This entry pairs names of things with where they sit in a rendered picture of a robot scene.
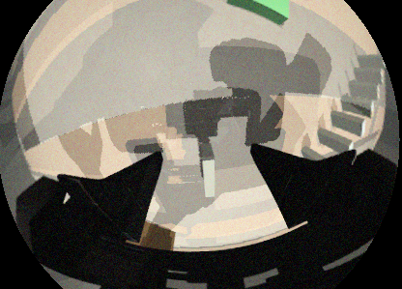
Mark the light green rectangular block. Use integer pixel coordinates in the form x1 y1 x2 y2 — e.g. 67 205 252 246
227 0 290 26

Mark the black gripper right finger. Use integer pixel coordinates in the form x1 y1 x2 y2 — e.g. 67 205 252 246
250 143 357 230

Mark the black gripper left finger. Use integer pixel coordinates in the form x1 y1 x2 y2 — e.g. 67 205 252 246
57 151 163 243

